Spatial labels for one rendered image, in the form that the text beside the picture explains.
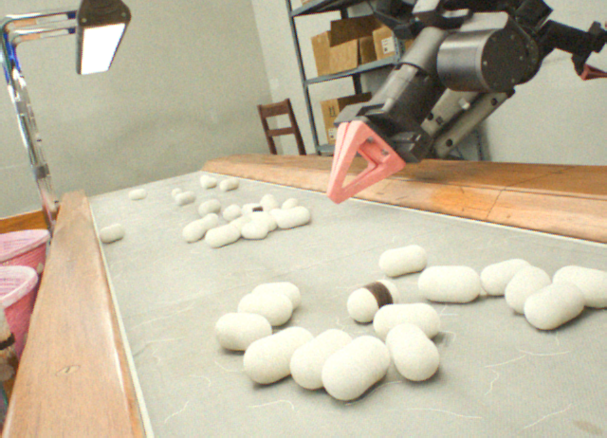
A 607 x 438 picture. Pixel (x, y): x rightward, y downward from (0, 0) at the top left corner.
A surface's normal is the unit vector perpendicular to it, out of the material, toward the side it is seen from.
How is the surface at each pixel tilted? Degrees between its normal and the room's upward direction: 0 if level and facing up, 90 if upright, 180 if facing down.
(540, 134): 90
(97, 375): 0
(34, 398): 0
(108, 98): 90
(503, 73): 97
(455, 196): 45
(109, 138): 90
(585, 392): 0
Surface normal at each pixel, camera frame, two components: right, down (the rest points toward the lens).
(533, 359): -0.20, -0.96
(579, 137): -0.90, 0.22
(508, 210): -0.79, -0.51
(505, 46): 0.48, 0.18
